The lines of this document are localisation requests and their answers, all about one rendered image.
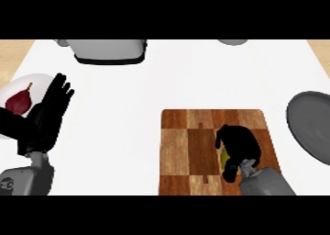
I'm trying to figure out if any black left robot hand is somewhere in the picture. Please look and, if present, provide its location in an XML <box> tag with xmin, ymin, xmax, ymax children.
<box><xmin>0</xmin><ymin>73</ymin><xmax>76</xmax><ymax>157</ymax></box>

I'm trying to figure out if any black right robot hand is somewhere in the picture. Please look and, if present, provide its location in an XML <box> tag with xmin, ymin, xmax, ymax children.
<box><xmin>214</xmin><ymin>124</ymin><xmax>263</xmax><ymax>184</ymax></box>

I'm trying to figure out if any yellow lemon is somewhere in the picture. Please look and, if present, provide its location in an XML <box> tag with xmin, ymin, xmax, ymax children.
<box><xmin>220</xmin><ymin>149</ymin><xmax>232</xmax><ymax>171</ymax></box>

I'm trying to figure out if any checkered wooden cutting board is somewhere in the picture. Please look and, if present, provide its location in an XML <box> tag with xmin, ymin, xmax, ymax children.
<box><xmin>158</xmin><ymin>108</ymin><xmax>283</xmax><ymax>196</ymax></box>

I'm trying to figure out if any grey pan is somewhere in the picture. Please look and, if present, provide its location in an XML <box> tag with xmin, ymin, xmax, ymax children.
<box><xmin>286</xmin><ymin>90</ymin><xmax>330</xmax><ymax>185</ymax></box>

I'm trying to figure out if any dark red pear-shaped fruit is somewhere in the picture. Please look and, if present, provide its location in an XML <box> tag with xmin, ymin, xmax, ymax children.
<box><xmin>5</xmin><ymin>82</ymin><xmax>36</xmax><ymax>117</ymax></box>

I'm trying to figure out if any white plate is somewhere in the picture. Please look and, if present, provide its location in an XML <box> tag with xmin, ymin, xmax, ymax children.
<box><xmin>0</xmin><ymin>73</ymin><xmax>58</xmax><ymax>140</ymax></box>

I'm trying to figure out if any grey round object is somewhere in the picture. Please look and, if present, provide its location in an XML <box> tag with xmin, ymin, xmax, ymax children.
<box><xmin>217</xmin><ymin>39</ymin><xmax>250</xmax><ymax>47</ymax></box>

